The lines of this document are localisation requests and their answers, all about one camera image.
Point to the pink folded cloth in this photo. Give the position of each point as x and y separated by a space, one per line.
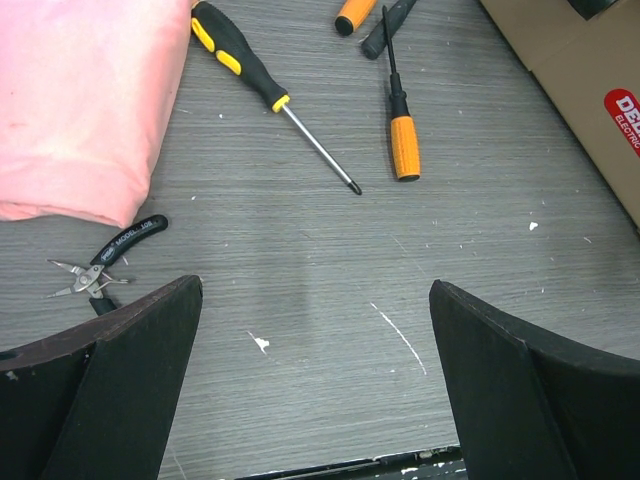
87 90

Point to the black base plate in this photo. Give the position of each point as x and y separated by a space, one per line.
437 463

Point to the yellow black screwdriver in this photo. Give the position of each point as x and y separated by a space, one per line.
225 41

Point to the black handled pliers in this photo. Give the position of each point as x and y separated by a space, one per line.
95 278

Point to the tan plastic tool case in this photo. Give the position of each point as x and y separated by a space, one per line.
585 55

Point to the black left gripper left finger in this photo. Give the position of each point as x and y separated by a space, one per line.
97 401

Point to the black thin screwdriver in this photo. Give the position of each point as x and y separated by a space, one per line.
375 43

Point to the orange stubby screwdriver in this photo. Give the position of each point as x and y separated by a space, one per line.
404 140

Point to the orange short screwdriver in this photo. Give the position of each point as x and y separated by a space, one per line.
352 14

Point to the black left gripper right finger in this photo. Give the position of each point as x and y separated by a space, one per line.
529 403

